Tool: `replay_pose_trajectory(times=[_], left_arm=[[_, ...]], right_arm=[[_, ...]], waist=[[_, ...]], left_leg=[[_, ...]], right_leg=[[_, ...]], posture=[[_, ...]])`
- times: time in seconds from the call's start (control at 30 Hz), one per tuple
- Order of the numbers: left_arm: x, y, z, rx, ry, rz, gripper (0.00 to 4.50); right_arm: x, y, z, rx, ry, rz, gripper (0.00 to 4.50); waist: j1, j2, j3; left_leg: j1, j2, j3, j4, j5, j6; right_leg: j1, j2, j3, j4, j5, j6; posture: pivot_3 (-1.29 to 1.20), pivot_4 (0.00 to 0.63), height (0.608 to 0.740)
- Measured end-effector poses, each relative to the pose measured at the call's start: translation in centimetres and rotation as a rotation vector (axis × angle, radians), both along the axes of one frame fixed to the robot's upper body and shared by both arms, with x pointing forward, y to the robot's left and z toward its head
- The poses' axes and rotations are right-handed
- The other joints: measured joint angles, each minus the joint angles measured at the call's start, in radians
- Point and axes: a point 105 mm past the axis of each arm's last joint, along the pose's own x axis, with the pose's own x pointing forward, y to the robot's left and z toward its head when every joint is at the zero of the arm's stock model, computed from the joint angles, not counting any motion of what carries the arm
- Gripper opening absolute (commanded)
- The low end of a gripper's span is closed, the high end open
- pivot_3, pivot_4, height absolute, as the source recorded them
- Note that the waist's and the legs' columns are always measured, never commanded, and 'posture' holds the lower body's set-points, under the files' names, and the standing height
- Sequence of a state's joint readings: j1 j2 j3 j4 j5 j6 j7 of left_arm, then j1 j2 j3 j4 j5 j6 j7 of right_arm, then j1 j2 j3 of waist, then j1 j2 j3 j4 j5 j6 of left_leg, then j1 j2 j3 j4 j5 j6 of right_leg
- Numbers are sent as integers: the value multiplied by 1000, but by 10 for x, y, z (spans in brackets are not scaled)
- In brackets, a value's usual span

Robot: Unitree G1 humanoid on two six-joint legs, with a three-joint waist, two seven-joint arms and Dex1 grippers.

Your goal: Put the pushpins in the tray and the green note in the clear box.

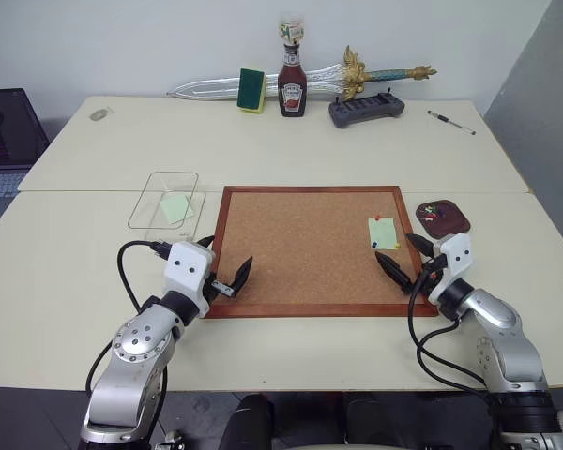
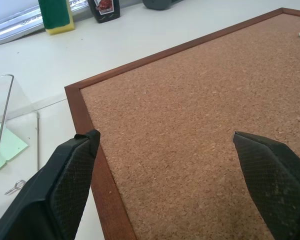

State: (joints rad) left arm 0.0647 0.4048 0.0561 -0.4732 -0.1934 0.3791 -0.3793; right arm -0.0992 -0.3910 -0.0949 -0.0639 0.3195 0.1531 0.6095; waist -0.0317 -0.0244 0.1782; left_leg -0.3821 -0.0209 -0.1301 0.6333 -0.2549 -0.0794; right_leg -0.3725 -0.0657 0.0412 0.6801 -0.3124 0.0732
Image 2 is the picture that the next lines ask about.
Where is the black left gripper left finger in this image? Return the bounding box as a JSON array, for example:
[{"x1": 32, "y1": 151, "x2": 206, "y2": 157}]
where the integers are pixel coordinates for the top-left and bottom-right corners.
[{"x1": 0, "y1": 129, "x2": 101, "y2": 240}]

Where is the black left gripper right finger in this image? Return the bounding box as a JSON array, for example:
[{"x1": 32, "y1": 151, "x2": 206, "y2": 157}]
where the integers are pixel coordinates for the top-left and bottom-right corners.
[{"x1": 231, "y1": 131, "x2": 300, "y2": 240}]

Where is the dark bottle with red label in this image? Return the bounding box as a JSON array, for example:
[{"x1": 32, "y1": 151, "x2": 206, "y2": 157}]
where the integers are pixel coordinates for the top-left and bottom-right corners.
[{"x1": 87, "y1": 0, "x2": 121, "y2": 24}]

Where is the cork board with wooden frame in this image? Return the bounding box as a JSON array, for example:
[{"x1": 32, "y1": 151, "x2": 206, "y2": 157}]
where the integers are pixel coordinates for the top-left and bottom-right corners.
[{"x1": 64, "y1": 7, "x2": 300, "y2": 240}]

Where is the silver metal tray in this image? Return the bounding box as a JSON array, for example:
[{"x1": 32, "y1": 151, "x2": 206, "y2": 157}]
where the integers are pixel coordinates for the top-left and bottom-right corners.
[{"x1": 0, "y1": 0, "x2": 91, "y2": 48}]

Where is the clear plastic box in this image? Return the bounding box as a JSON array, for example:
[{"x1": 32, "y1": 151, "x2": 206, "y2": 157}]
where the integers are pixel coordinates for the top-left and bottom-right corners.
[{"x1": 0, "y1": 74, "x2": 68, "y2": 176}]

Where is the small metal screw eye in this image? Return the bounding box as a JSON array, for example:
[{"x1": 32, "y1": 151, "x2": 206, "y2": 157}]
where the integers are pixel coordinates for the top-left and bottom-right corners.
[{"x1": 4, "y1": 179, "x2": 27, "y2": 196}]

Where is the dark grey round object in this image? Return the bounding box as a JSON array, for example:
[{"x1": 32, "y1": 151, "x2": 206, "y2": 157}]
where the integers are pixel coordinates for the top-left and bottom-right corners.
[{"x1": 141, "y1": 0, "x2": 183, "y2": 11}]

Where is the green and yellow sponge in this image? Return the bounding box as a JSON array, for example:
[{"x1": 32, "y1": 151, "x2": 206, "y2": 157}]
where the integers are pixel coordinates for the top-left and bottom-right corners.
[{"x1": 37, "y1": 0, "x2": 76, "y2": 36}]

